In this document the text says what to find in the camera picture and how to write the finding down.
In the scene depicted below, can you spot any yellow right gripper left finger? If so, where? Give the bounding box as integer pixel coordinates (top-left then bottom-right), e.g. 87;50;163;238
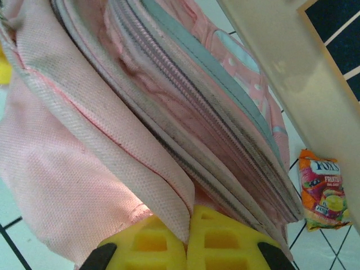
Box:
81;215;188;270

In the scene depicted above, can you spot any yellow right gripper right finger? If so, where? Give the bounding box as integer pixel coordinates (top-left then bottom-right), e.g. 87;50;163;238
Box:
187;204;296;270

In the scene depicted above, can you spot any pink school backpack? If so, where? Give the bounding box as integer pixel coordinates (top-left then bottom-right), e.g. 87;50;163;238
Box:
0;0;304;270

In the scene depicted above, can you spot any colourful fruit candy packet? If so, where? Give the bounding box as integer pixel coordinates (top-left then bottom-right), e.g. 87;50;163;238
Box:
298;148;354;232

